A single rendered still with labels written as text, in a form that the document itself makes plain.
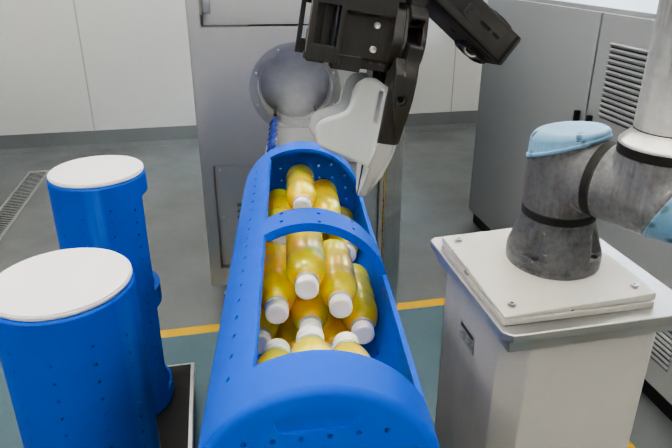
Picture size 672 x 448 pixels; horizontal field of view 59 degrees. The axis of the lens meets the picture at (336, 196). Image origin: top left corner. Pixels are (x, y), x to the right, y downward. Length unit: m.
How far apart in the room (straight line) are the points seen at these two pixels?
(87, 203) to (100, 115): 3.98
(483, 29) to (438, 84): 5.63
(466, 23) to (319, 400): 0.40
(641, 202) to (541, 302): 0.20
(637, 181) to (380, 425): 0.46
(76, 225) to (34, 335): 0.70
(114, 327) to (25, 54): 4.69
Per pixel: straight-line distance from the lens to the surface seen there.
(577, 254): 0.99
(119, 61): 5.67
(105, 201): 1.84
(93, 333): 1.25
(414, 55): 0.41
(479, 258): 1.03
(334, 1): 0.40
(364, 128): 0.43
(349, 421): 0.68
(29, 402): 1.36
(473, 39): 0.45
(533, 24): 3.19
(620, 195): 0.89
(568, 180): 0.93
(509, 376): 0.99
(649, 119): 0.87
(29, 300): 1.28
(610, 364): 1.05
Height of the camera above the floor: 1.65
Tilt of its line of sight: 22 degrees down
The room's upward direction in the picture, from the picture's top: straight up
